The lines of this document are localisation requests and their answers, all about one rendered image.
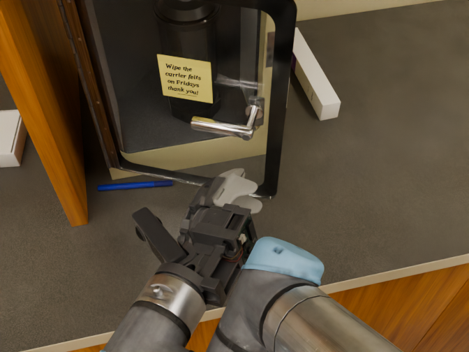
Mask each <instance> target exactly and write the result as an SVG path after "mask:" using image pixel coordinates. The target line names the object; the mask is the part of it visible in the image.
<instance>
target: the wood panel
mask: <svg viewBox="0 0 469 352"><path fill-rule="evenodd" d="M0 71H1V74H2V76H3V78H4V80H5V83H6V85H7V87H8V89H9V92H10V94H11V96H12V97H13V100H14V102H15V104H16V106H17V109H18V111H19V113H20V115H21V118H22V120H23V122H24V124H25V126H26V128H27V131H28V132H29V135H30V137H31V139H32V141H33V144H34V146H35V148H36V150H37V152H38V155H39V157H40V159H41V161H42V163H43V165H44V167H45V170H46V172H47V174H48V176H49V179H50V181H51V183H52V185H53V187H54V190H55V191H56V193H57V196H58V198H59V200H60V202H61V205H62V207H63V209H64V211H65V213H66V216H67V217H68V220H69V222H70V224H71V226H72V227H74V226H81V225H85V224H88V223H89V220H88V210H87V192H86V182H85V171H84V152H83V142H82V123H81V114H80V95H79V84H78V74H77V67H76V64H75V60H74V58H73V53H72V51H71V48H70V44H69V42H68V37H67V35H66V31H65V28H64V24H63V22H62V18H61V15H60V12H59V8H58V5H57V1H56V0H0Z"/></svg>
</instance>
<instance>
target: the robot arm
mask: <svg viewBox="0 0 469 352"><path fill-rule="evenodd" d="M244 177H245V171H244V169H243V168H235V169H232V170H229V171H226V172H224V173H222V174H220V175H219V176H215V177H213V178H211V179H210V180H209V181H207V182H205V183H204V184H203V185H202V186H201V187H200V188H199V189H198V191H197V193H196V195H195V197H194V199H193V200H192V202H191V203H190V204H189V205H188V206H189V208H188V209H187V211H186V213H185V215H184V217H183V219H182V221H181V226H180V230H179V233H180V236H179V237H178V238H177V241H178V243H177V242H176V241H175V239H174V238H173V237H172V236H171V234H169V233H168V231H167V230H166V229H165V227H164V226H163V223H162V221H161V220H160V219H159V218H158V217H156V216H155V215H154V214H153V213H152V212H151V210H150V209H149V208H148V207H143V208H141V209H140V210H138V211H136V212H134V213H133V214H132V218H133V220H134V222H135V225H136V226H135V232H136V234H137V236H138V237H139V238H140V239H141V240H142V241H144V242H146V244H147V245H148V247H149V248H150V249H151V250H152V251H153V253H154V254H155V256H156V257H157V259H158V260H159V261H160V262H161V265H160V267H159V268H158V269H157V271H156V273H155V274H154V276H152V277H150V279H149V280H148V282H147V284H146V285H145V287H144V288H143V289H142V291H141V293H140V294H139V295H138V297H137V299H136V300H135V302H134V303H133V305H132V307H131V308H130V309H129V311H128V313H127V314H126V315H125V317H124V319H123V320H122V322H121V323H120V324H119V326H118V328H117V329H116V330H115V332H114V334H113V335H112V336H111V338H110V340H109V341H108V343H107V344H106V345H105V347H104V349H103V350H100V352H195V351H192V350H190V351H189V350H188V349H186V345H187V343H188V342H189V340H190V338H191V336H192V334H193V333H194V331H195V329H196V328H197V326H198V323H199V322H200V320H201V318H202V316H203V314H204V313H205V310H206V305H207V304H209V305H213V306H217V307H221V308H222V307H223V305H224V303H225V301H226V300H227V298H228V296H229V294H230V291H231V290H232V287H233V286H234V284H235V282H236V280H237V278H238V276H240V277H239V279H238V281H237V284H236V286H235V288H234V290H233V292H232V295H231V297H230V299H229V301H228V304H227V306H226V308H225V311H224V312H223V315H222V317H221V319H220V321H219V323H218V325H217V327H216V330H215V332H214V335H213V337H212V338H211V341H210V343H209V345H208V347H207V350H206V352H403V351H402V350H401V349H399V348H398V347H397V346H395V345H394V344H392V343H391V342H390V341H389V340H387V339H386V338H384V337H383V336H382V335H381V334H379V333H378V332H376V331H375V330H374V329H373V328H371V327H370V326H369V325H367V324H366V323H365V322H363V321H362V320H361V319H359V318H358V317H356V316H355V315H354V314H353V313H351V312H350V311H348V310H347V309H346V308H345V307H343V306H342V305H340V304H339V303H338V302H337V301H335V300H334V299H333V298H331V297H330V296H328V295H327V294H326V293H325V292H323V291H321V290H320V289H319V288H318V287H319V286H320V285H321V281H320V280H321V277H322V274H323V272H324V265H323V264H322V262H321V261H320V259H318V258H317V257H315V256H314V255H313V254H310V253H309V252H307V251H305V250H303V249H301V248H299V247H297V246H295V245H293V244H290V243H289V242H286V241H283V240H280V239H278V238H275V237H262V238H260V239H259V240H258V237H257V235H256V231H255V227H254V224H253V220H252V216H251V215H252V214H256V213H258V212H259V211H260V210H261V209H262V203H261V202H260V201H259V200H257V199H255V198H253V197H251V196H249V195H248V194H252V193H254V192H255V191H256V190H257V189H258V185H257V184H256V183H255V182H252V181H250V180H248V179H245V178H244Z"/></svg>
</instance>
